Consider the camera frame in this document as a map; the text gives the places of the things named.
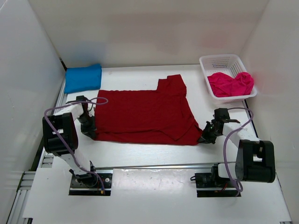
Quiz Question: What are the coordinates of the dark red t shirt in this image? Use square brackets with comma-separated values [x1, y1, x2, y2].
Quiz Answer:
[94, 74, 203, 146]

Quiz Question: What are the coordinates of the blue t shirt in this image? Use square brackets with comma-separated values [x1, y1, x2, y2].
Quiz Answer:
[64, 64, 102, 94]

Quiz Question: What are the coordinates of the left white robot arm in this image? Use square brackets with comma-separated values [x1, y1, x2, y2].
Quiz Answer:
[43, 95, 99, 188]

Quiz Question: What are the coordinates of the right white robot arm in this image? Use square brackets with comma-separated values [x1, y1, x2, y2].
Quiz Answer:
[198, 108, 276, 184]

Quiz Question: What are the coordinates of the pink t shirt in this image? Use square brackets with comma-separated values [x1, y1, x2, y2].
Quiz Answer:
[207, 72, 254, 98]

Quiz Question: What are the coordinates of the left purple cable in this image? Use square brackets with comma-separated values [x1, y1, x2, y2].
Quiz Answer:
[43, 97, 109, 193]

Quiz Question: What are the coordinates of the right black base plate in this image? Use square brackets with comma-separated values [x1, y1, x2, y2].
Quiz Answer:
[190, 173, 241, 198]

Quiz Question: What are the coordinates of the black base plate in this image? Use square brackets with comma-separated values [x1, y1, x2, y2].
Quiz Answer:
[69, 173, 113, 196]
[190, 173, 241, 198]

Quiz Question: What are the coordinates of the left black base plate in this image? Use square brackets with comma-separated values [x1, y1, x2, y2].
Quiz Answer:
[69, 173, 113, 196]

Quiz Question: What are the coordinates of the aluminium frame rail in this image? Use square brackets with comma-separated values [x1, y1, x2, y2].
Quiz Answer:
[7, 69, 269, 224]

